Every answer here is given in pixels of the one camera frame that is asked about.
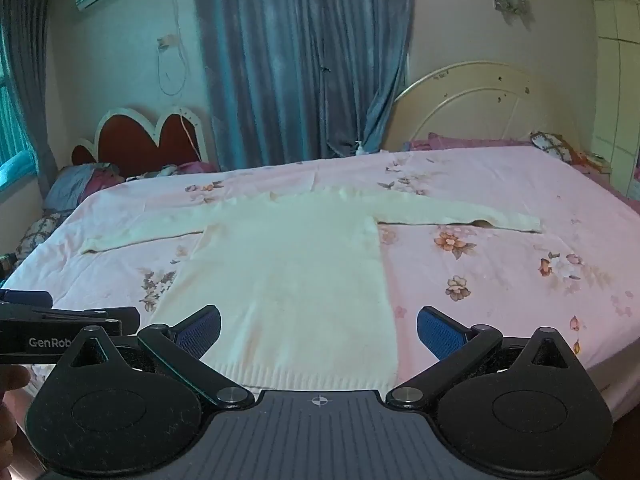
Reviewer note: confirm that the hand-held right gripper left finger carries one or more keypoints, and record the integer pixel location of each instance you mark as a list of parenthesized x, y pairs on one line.
[(200, 334)]

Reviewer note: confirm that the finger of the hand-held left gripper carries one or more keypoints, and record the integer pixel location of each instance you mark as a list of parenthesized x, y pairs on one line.
[(25, 297), (122, 317)]

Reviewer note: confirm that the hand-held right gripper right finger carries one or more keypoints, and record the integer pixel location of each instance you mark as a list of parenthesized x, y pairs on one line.
[(440, 334)]

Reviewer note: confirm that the white knit sweater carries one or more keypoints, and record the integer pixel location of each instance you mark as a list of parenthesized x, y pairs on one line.
[(290, 270)]

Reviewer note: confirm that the pile of clothes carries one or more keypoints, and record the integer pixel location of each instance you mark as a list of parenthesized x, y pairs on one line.
[(67, 185)]

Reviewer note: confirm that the person's left hand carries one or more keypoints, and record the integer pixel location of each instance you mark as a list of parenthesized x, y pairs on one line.
[(12, 377)]

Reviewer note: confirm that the dark floral quilt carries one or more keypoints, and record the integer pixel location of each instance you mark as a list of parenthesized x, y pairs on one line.
[(35, 232)]

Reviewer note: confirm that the pink floral bed sheet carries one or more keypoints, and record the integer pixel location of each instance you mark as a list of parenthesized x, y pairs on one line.
[(500, 200)]

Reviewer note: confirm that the red heart-shaped headboard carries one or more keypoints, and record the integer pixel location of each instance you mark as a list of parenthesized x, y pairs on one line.
[(135, 145)]

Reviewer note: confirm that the window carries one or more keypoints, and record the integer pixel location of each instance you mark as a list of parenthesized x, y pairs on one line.
[(11, 125)]

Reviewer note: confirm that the purple pillow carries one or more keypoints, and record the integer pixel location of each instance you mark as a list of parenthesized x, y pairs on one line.
[(465, 141)]

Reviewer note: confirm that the white pump bottle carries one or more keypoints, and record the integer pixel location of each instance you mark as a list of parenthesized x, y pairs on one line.
[(360, 148)]

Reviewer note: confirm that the cream arched headboard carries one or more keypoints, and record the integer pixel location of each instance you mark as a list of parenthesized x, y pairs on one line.
[(475, 120)]

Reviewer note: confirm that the dark patterned pillow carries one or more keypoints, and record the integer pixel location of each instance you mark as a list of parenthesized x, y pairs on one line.
[(552, 145)]

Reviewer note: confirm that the grey window curtain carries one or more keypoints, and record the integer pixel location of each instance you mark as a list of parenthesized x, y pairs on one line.
[(25, 70)]

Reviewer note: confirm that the blue velvet curtain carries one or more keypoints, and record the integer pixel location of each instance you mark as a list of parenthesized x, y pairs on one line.
[(300, 60)]

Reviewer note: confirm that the cream wardrobe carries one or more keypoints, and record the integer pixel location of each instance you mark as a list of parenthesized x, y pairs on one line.
[(617, 85)]

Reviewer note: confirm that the wall socket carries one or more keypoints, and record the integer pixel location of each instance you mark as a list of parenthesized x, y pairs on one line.
[(167, 41)]

